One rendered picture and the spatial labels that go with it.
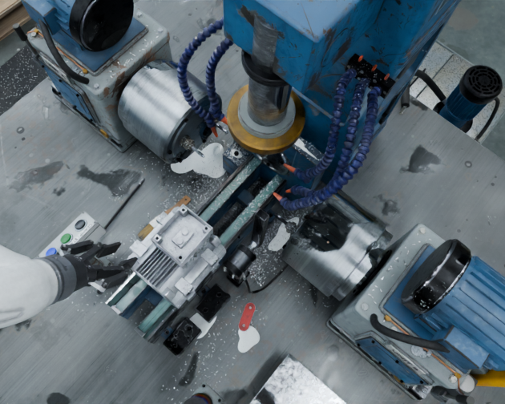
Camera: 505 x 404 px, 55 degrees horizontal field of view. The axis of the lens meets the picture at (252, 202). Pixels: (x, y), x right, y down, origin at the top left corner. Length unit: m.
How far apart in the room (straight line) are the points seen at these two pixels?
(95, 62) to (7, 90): 1.56
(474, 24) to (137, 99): 2.39
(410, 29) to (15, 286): 0.81
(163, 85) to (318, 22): 0.68
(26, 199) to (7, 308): 0.92
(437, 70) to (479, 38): 0.83
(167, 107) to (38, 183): 0.59
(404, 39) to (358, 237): 0.49
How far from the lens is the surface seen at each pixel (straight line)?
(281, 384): 1.40
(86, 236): 1.34
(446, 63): 2.55
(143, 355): 1.54
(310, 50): 0.80
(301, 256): 1.25
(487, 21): 3.39
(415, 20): 0.96
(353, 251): 1.22
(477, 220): 1.79
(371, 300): 1.21
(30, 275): 0.89
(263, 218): 1.12
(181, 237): 1.24
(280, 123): 1.10
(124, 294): 1.45
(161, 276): 1.26
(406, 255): 1.26
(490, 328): 1.10
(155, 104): 1.36
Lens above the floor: 2.31
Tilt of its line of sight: 70 degrees down
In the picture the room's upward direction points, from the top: 7 degrees clockwise
